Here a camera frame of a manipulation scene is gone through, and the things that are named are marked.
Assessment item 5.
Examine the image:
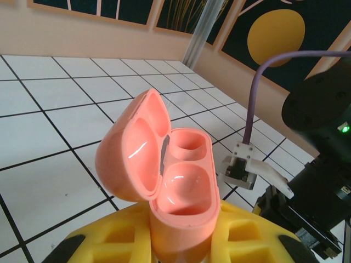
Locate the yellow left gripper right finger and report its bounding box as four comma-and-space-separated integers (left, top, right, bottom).
210, 199, 303, 263

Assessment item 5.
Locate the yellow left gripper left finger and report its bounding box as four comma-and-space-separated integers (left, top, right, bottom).
56, 201, 159, 263

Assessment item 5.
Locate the aluminium frame post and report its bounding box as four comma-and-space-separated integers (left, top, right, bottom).
183, 0, 224, 70

